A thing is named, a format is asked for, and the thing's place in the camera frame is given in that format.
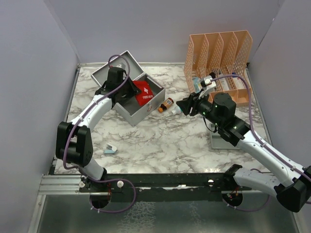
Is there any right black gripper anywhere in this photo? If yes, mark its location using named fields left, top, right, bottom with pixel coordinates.
left=176, top=88, right=223, bottom=127

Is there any white green bottle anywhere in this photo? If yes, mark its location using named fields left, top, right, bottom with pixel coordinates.
left=172, top=106, right=182, bottom=116

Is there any brown medicine bottle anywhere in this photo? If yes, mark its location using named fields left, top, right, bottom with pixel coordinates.
left=158, top=98, right=174, bottom=113

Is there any silver metal case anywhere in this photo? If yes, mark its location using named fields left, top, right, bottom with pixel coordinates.
left=91, top=51, right=165, bottom=127

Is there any red first aid pouch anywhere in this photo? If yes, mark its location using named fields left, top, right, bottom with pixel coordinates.
left=133, top=81, right=154, bottom=106

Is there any grey plastic tray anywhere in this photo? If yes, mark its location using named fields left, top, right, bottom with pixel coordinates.
left=209, top=123, right=239, bottom=150

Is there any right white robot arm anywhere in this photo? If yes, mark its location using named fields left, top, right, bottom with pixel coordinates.
left=176, top=93, right=311, bottom=213

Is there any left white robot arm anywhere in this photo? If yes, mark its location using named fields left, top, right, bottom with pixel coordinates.
left=55, top=67, right=141, bottom=192

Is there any teal medicine box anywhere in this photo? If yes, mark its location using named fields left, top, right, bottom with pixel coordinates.
left=192, top=77, right=202, bottom=93

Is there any white medicine box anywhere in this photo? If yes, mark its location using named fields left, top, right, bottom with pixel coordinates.
left=219, top=74, right=230, bottom=91

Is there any red blue medicine box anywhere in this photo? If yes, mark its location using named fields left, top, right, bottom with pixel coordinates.
left=232, top=77, right=245, bottom=89

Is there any black white thermometer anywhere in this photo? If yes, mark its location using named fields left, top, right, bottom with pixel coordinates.
left=209, top=72, right=216, bottom=79

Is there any peach file organizer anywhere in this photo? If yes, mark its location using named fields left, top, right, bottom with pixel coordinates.
left=184, top=30, right=253, bottom=106

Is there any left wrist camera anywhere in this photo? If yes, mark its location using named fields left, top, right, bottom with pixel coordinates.
left=116, top=63, right=127, bottom=69

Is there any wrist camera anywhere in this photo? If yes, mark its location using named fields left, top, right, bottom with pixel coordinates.
left=116, top=63, right=127, bottom=69
left=198, top=74, right=216, bottom=99

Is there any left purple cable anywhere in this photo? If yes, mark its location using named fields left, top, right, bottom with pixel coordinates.
left=62, top=55, right=137, bottom=214

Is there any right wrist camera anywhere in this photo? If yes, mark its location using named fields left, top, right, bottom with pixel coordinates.
left=198, top=74, right=216, bottom=99

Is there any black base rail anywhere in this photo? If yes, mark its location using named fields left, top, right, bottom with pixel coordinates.
left=79, top=165, right=249, bottom=207

